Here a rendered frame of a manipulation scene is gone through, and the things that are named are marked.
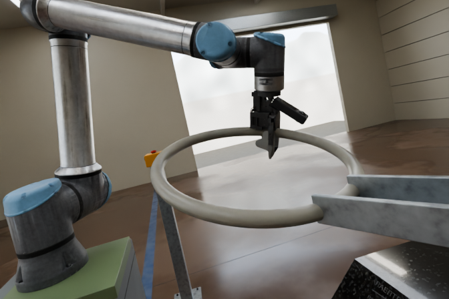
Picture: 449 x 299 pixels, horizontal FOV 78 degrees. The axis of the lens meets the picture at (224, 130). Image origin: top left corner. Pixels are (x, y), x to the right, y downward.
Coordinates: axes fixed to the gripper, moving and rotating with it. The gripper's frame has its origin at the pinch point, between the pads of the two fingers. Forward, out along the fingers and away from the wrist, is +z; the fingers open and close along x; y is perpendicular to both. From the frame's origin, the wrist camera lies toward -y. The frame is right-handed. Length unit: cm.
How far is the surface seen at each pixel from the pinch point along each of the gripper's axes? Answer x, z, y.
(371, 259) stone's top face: 19.9, 16.6, -28.5
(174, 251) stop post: -45, 102, 78
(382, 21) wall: -866, -76, -105
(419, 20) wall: -777, -70, -176
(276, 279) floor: -74, 129, 13
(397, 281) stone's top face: 27.3, 14.3, -32.7
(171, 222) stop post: -50, 82, 82
